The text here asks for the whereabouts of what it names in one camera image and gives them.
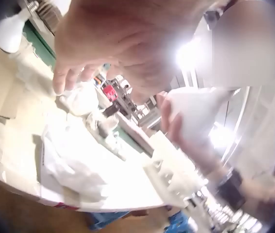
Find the person's left hand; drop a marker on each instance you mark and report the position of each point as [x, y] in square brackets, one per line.
[127, 36]

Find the person's right hand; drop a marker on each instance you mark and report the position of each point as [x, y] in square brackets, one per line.
[188, 145]

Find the person's left fingers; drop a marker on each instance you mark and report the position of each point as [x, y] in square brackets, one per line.
[63, 79]

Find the person's right fingers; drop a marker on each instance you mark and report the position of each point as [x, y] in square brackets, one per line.
[167, 112]

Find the green mat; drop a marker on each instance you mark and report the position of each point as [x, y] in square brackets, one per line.
[40, 41]

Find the red box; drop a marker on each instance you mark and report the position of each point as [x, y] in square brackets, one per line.
[110, 92]

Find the flat cardboard box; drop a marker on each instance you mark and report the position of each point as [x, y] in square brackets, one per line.
[4, 80]

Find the white moulded tray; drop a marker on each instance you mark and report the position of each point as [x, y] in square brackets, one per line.
[171, 179]

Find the white plastic bag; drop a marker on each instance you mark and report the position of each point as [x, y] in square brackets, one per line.
[71, 162]

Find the person's body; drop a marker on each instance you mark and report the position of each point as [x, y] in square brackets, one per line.
[261, 126]

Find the black wrist band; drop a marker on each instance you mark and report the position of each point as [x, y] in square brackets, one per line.
[232, 191]

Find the blue crate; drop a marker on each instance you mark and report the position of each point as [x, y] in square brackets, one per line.
[137, 220]

